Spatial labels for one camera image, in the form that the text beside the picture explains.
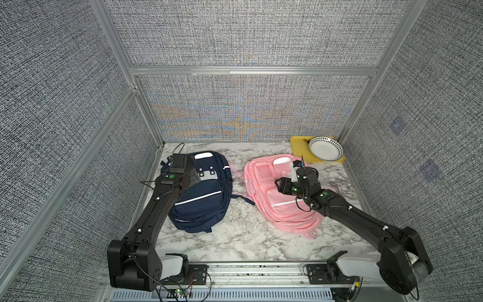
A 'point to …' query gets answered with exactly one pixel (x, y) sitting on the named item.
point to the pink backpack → (260, 175)
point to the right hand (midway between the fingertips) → (278, 177)
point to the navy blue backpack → (204, 207)
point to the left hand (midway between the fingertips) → (191, 176)
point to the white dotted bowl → (326, 148)
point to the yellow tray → (300, 151)
